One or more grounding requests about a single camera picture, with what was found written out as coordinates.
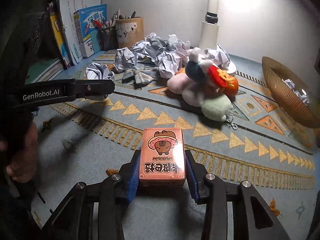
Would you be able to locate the plaid fabric bow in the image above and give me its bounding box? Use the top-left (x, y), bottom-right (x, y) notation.
top-left (122, 68), bottom-right (154, 85)

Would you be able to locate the pink capybara card box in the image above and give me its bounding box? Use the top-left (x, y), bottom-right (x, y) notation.
top-left (139, 128), bottom-right (186, 186)

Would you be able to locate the blue white plush toy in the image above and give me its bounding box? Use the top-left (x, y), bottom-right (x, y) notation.
top-left (185, 47), bottom-right (213, 83)

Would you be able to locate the tricolour plush dango toy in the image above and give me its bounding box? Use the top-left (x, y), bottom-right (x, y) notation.
top-left (167, 73), bottom-right (238, 130)

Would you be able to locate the red orange plush toy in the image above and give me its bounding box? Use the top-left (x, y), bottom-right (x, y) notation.
top-left (208, 65), bottom-right (239, 96)

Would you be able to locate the white paper ball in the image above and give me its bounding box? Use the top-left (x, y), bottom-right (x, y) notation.
top-left (283, 79), bottom-right (310, 106)

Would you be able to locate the person's left hand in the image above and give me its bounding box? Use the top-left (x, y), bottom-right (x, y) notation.
top-left (1, 121), bottom-right (39, 183)

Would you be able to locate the black mesh pen holder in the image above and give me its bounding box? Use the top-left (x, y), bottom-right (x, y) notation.
top-left (99, 26), bottom-right (119, 51)

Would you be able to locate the patterned blue table mat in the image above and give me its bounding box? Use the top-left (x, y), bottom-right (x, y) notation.
top-left (31, 73), bottom-right (319, 239)

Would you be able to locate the red pen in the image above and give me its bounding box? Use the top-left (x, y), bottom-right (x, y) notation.
top-left (92, 19), bottom-right (103, 29)

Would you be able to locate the bamboo pen holder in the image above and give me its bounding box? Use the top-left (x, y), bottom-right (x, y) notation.
top-left (116, 17), bottom-right (144, 48)

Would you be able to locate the blue workbook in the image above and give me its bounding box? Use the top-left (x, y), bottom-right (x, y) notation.
top-left (74, 4), bottom-right (107, 58)

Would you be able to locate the yellow book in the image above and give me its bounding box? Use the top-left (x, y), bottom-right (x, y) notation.
top-left (48, 2), bottom-right (73, 69)

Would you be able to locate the crumpled paper pile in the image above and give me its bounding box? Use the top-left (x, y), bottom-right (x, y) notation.
top-left (131, 31), bottom-right (231, 79)

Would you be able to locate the white paper booklet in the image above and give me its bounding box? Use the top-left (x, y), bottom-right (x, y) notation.
top-left (56, 0), bottom-right (101, 65)

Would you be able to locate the white desk lamp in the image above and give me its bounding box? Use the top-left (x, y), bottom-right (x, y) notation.
top-left (199, 0), bottom-right (236, 76)

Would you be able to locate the amber ribbed glass bowl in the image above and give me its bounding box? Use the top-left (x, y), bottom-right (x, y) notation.
top-left (262, 56), bottom-right (319, 128)

